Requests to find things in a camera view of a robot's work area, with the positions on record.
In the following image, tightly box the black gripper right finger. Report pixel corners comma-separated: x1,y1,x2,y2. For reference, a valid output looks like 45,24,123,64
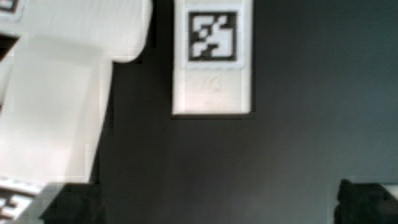
337,179,398,224

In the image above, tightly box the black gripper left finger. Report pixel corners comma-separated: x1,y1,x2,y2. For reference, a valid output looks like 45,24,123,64
40,183,107,224

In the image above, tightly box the white tagged leg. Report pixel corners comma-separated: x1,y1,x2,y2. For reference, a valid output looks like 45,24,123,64
173,0,255,115

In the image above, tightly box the white chair back part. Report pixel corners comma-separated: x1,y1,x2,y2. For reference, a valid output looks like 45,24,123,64
0,0,154,224

